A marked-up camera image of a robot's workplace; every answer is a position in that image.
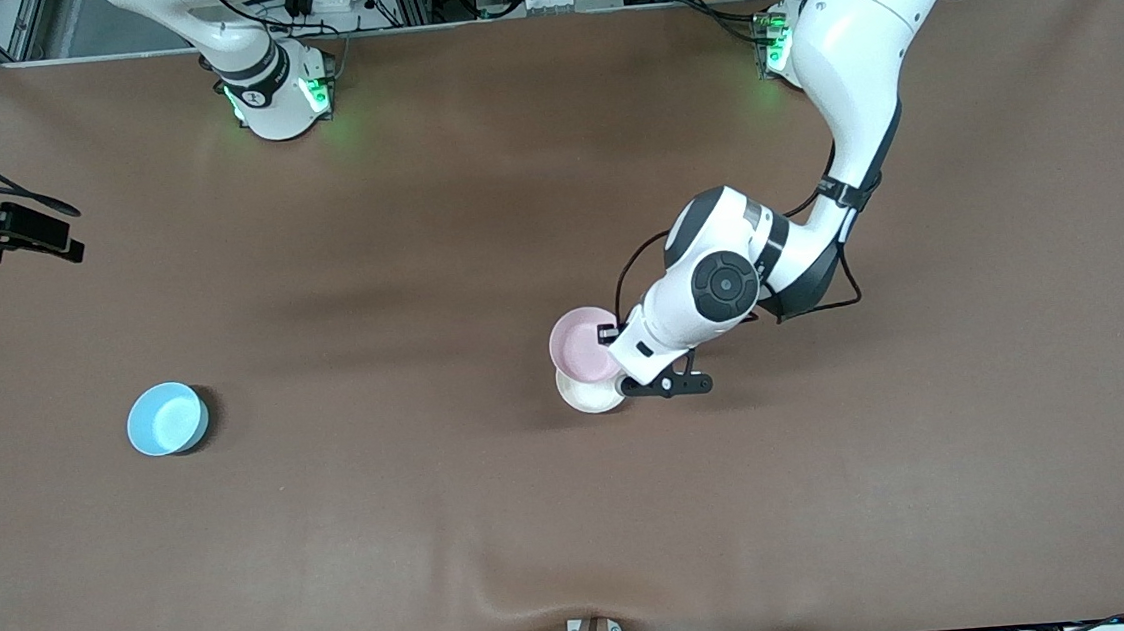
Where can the pink bowl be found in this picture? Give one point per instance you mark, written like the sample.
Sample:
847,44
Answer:
580,346

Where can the blue bowl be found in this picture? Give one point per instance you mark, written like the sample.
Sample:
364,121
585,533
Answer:
167,419

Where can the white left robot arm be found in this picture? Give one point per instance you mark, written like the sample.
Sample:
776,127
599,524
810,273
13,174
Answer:
851,42

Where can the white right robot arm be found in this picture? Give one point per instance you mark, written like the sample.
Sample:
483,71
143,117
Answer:
269,98

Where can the white bowl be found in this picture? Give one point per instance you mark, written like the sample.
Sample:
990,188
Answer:
588,397

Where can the brown table cover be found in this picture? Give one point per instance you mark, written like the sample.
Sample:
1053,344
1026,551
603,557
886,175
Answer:
578,515

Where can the white terminal block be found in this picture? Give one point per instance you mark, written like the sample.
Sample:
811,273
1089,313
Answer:
557,1

